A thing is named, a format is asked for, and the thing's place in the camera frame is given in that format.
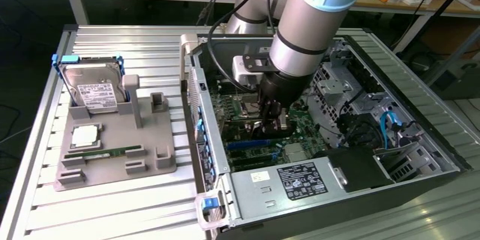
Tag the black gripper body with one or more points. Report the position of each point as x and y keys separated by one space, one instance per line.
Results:
x=284 y=88

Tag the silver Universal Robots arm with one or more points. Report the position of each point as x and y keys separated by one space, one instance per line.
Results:
x=311 y=26

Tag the CPU socket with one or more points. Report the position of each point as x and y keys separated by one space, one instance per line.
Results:
x=249 y=109

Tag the green motherboard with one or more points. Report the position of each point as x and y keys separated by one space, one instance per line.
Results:
x=303 y=127

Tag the silver disk bay cage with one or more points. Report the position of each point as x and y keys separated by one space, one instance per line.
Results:
x=329 y=85

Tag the blue expansion slot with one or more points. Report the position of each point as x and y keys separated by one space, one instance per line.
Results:
x=247 y=144

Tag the silver chipset heat sink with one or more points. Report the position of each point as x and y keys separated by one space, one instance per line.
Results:
x=296 y=152

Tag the black expansion slot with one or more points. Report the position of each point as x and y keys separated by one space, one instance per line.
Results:
x=252 y=158

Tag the blue card retention clip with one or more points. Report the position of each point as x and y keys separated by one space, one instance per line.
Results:
x=199 y=124

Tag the black air shroud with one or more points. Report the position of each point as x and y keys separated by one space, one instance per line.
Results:
x=353 y=169

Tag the grey power supply unit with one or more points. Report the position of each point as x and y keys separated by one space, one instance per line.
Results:
x=259 y=195

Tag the blue case latch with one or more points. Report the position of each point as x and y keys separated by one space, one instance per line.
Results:
x=209 y=204

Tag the grey parts rack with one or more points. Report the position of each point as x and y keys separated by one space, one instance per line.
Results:
x=120 y=136

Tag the open black PC case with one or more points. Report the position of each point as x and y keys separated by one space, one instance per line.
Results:
x=375 y=209

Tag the green RAM stick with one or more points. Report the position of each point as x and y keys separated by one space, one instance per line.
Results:
x=112 y=152

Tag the silver hard disk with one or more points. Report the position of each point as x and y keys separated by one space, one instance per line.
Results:
x=93 y=94

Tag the black computer tower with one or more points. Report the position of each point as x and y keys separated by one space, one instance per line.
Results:
x=461 y=82

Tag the silver CPU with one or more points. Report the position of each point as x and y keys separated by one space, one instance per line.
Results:
x=85 y=136

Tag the black stand pole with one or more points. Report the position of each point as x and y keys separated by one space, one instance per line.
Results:
x=448 y=1

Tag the blue disk caddy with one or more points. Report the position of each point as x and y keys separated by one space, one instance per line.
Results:
x=71 y=59

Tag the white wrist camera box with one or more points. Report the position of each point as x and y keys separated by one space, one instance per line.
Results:
x=241 y=75

